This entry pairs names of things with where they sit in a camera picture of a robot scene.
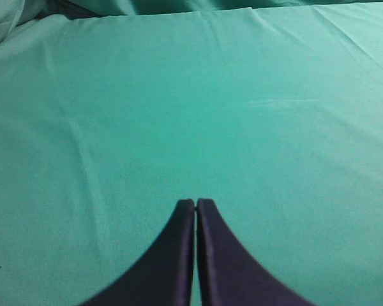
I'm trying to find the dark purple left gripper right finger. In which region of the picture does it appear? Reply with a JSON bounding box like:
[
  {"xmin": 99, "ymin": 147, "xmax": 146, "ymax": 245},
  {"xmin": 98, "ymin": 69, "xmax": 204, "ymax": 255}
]
[{"xmin": 196, "ymin": 199, "xmax": 311, "ymax": 305}]

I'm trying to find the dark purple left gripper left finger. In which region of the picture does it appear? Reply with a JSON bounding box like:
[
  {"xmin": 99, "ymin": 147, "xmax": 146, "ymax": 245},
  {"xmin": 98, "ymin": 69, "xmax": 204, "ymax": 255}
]
[{"xmin": 82, "ymin": 200, "xmax": 195, "ymax": 305}]

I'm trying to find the green table cloth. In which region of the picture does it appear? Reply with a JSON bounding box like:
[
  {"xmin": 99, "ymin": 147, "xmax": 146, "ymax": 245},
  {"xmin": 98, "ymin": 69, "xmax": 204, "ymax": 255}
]
[{"xmin": 0, "ymin": 2, "xmax": 383, "ymax": 305}]

